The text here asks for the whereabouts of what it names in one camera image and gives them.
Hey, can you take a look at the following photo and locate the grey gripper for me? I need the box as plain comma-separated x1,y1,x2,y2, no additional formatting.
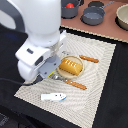
34,55,61,83

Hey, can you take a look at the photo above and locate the fork with wooden handle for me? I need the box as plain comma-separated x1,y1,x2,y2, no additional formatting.
49,74,87,90

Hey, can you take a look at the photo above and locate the grey saucepan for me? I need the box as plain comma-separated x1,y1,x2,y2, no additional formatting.
81,1,112,26

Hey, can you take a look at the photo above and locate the grey pot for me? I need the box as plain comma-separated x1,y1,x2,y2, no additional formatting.
61,0,84,19

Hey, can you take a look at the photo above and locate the beige bowl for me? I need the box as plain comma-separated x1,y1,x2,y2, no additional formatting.
116,4,128,30

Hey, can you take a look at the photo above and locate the brown stove board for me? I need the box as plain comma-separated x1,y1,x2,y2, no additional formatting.
61,0,128,43

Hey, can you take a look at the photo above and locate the red tomato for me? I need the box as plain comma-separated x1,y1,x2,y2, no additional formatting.
66,3,74,8

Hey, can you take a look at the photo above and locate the black cable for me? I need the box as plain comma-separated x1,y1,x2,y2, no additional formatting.
0,77,34,87

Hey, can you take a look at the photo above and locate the white striped placemat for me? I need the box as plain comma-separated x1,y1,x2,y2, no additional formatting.
15,34,116,128

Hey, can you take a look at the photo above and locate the orange bread loaf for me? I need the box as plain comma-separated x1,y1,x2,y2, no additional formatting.
59,59,83,75

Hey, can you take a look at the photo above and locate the knife with wooden handle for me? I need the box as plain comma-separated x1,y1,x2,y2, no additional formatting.
64,49,100,64

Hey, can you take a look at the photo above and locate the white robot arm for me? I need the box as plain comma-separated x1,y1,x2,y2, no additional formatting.
0,0,66,81

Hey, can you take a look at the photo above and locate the beige round plate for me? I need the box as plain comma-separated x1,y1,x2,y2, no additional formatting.
57,55,84,79

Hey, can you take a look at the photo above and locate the white toy fish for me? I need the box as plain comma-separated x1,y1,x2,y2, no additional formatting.
41,93,66,101

